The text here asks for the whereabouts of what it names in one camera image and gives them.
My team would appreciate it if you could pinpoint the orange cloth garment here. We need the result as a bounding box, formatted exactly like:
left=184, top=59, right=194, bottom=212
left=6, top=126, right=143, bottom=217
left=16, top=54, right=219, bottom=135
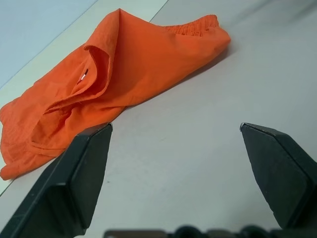
left=0, top=8, right=232, bottom=181

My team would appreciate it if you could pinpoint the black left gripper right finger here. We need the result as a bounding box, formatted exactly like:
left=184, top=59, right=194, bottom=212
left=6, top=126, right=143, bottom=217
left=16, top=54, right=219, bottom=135
left=239, top=122, right=317, bottom=230

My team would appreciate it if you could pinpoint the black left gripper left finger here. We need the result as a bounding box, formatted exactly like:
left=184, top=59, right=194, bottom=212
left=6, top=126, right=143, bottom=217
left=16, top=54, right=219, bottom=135
left=0, top=122, right=114, bottom=238

